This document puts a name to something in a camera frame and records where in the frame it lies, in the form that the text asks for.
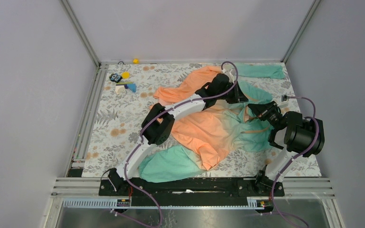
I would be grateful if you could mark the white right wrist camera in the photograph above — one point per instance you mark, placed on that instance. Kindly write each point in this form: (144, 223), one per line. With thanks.
(284, 101)

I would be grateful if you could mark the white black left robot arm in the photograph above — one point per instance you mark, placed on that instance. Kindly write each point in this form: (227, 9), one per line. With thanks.
(157, 125)

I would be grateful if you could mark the green yellow flat stick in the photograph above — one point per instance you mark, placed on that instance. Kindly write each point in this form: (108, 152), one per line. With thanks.
(124, 83)

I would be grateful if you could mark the black blue toy car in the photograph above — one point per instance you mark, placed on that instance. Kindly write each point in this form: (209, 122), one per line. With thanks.
(115, 77)

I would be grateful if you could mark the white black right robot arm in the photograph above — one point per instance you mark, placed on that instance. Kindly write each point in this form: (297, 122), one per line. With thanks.
(296, 136)

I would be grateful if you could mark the aluminium frame rails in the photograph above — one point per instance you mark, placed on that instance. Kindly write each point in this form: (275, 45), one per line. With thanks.
(88, 188)

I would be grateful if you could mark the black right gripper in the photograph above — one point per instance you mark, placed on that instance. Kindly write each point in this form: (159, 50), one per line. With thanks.
(260, 109)

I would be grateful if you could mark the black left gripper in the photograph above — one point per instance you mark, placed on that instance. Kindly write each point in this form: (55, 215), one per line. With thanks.
(237, 96)

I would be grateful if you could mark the floral patterned table cloth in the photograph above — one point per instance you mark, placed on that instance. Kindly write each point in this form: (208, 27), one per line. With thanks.
(119, 119)

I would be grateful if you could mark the white slotted cable duct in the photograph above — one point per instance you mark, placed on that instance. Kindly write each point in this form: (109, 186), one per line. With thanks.
(136, 203)

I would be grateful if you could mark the orange and teal jacket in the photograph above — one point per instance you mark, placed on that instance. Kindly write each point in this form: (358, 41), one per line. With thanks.
(207, 137)

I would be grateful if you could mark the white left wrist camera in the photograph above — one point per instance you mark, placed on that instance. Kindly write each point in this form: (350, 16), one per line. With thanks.
(230, 74)

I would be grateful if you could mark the yellow round disc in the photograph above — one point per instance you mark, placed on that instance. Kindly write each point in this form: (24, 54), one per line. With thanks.
(125, 75)

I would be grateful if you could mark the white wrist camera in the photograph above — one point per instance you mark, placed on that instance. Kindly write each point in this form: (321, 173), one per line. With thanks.
(230, 74)
(284, 101)

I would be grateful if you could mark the blue triangular block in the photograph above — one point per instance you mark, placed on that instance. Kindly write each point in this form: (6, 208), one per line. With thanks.
(132, 87)

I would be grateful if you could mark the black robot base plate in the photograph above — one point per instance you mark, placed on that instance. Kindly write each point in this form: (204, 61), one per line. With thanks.
(234, 186)

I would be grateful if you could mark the white toy block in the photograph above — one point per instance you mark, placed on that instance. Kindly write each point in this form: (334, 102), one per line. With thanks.
(120, 89)

